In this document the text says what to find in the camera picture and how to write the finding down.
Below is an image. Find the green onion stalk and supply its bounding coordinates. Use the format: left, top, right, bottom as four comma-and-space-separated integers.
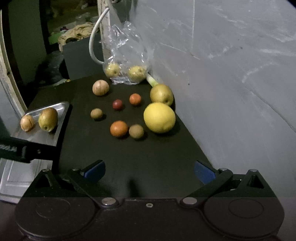
146, 73, 159, 87

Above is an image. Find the beige crumpled cloth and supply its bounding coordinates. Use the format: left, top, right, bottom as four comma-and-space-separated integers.
58, 22, 94, 52

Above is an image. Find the clear plastic bag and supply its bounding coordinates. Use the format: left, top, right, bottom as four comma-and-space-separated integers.
103, 21, 150, 85

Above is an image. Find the brown kiwi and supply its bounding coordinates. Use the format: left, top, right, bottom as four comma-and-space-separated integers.
90, 108, 103, 119
129, 124, 144, 139

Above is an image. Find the pear in bag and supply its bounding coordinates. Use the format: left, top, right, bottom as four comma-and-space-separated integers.
128, 66, 147, 83
105, 63, 120, 78

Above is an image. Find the green-brown pear on tray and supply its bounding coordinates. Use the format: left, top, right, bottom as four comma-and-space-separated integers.
38, 108, 58, 132

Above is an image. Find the left pear in bag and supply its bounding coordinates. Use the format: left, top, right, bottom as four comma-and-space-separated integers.
105, 63, 120, 78

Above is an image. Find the yellow-green pear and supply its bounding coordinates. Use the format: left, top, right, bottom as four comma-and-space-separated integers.
150, 84, 174, 106

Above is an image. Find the silver metal tray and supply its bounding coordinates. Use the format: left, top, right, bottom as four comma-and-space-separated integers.
1, 101, 70, 204

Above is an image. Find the right pear in bag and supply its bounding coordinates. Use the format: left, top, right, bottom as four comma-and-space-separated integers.
128, 66, 147, 83

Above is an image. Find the tan round fruit on tray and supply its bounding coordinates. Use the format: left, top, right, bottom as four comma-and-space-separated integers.
20, 114, 35, 132

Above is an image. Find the white hose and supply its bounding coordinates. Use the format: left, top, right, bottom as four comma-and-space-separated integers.
89, 7, 110, 65

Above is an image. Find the dark grey box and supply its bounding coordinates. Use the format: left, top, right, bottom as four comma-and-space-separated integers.
63, 37, 104, 80

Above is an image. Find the large yellow lemon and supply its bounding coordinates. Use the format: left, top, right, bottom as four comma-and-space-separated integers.
144, 102, 176, 133

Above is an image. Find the dark red plum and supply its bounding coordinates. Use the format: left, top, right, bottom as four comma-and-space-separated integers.
112, 99, 123, 110

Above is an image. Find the large orange tangerine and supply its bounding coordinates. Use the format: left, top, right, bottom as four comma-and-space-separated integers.
110, 120, 128, 138

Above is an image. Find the small orange tangerine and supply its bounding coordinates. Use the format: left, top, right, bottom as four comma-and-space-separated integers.
129, 93, 142, 106

